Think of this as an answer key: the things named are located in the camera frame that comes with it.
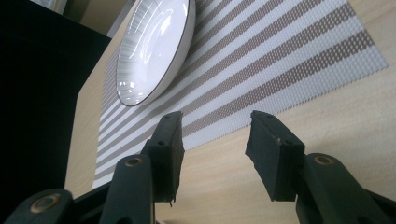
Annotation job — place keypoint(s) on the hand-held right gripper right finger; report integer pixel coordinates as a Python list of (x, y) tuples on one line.
[(323, 186)]

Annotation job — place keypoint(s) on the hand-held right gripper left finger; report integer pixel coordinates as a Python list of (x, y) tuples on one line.
[(134, 186)]

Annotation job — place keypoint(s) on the white ribbed plate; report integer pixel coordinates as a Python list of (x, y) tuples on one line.
[(155, 40)]

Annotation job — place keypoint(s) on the grey striped woven placemat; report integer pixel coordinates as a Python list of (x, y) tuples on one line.
[(249, 62)]

